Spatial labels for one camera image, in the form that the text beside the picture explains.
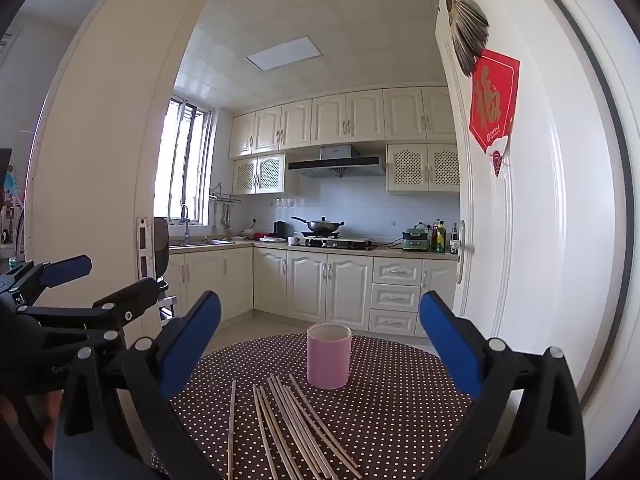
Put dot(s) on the red paper door decoration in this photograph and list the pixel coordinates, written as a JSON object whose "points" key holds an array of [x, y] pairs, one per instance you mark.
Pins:
{"points": [[492, 100]]}

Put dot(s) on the hanging feather fan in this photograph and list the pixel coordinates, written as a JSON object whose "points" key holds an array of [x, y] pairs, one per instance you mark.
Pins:
{"points": [[467, 30]]}

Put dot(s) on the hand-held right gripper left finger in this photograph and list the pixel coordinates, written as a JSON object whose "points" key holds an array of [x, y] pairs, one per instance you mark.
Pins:
{"points": [[192, 340]]}

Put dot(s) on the bunch of wooden chopsticks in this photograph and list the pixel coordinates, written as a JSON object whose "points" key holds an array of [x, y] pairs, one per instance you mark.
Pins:
{"points": [[295, 425]]}

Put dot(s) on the red box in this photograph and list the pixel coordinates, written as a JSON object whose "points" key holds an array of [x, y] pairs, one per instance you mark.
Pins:
{"points": [[264, 236]]}

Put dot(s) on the gas stove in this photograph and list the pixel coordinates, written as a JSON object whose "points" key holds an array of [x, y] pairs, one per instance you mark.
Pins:
{"points": [[345, 244]]}

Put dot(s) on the chrome faucet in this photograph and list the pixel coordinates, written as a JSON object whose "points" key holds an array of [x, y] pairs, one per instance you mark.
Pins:
{"points": [[185, 225]]}

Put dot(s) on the range hood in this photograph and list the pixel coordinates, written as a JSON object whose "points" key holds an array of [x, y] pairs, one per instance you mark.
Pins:
{"points": [[335, 162]]}

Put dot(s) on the red sauce bottle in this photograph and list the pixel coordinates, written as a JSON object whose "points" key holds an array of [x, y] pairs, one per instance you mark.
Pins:
{"points": [[434, 237]]}

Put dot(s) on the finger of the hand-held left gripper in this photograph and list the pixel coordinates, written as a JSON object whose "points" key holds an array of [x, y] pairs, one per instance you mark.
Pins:
{"points": [[130, 300], [65, 267]]}

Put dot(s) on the white door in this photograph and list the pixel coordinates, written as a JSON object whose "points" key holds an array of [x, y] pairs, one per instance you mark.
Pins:
{"points": [[550, 260]]}

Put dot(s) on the dark sauce bottle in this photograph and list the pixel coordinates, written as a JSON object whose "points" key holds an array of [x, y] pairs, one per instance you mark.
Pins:
{"points": [[454, 240]]}

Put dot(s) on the pink cup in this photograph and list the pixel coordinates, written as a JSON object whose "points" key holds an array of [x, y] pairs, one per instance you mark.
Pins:
{"points": [[327, 360]]}

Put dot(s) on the green electric cooker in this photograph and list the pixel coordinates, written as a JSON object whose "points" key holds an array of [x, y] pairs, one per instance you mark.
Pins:
{"points": [[414, 241]]}

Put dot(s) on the kitchen window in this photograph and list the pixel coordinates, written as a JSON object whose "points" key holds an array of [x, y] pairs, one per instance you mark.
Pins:
{"points": [[180, 160]]}

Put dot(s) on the metal wok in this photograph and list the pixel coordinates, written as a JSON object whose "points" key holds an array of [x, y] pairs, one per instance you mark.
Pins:
{"points": [[322, 226]]}

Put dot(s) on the person's left hand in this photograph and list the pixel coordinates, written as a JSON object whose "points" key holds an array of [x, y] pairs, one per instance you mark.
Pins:
{"points": [[30, 410]]}

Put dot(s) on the cream cabinet drawer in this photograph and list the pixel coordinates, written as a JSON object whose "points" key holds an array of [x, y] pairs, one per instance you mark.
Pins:
{"points": [[397, 271], [393, 322], [396, 298]]}

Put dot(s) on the cream lower kitchen cabinets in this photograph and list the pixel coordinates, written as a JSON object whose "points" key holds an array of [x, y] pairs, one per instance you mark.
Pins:
{"points": [[305, 285]]}

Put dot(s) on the cream lattice door cabinet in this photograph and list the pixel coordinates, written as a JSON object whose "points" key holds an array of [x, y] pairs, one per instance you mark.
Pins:
{"points": [[257, 175], [422, 167]]}

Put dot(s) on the steel sink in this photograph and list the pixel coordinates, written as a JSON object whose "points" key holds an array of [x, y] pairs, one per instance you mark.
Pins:
{"points": [[200, 243]]}

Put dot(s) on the black kettle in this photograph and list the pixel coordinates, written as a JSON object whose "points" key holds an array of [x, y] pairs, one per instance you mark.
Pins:
{"points": [[280, 230]]}

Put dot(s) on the metal door latch plate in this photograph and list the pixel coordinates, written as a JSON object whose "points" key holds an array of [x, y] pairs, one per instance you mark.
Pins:
{"points": [[144, 245]]}

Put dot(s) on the cream upper wall cabinets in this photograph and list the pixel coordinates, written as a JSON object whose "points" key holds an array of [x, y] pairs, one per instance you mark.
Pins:
{"points": [[330, 117]]}

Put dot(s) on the ceiling light panel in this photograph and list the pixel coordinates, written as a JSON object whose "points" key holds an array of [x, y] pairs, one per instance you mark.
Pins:
{"points": [[285, 53]]}

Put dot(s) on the wall utensil rail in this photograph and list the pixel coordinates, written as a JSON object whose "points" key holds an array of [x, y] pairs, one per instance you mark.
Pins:
{"points": [[225, 200]]}

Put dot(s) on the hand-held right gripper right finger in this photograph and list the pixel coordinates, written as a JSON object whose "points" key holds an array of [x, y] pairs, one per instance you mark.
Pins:
{"points": [[447, 340]]}

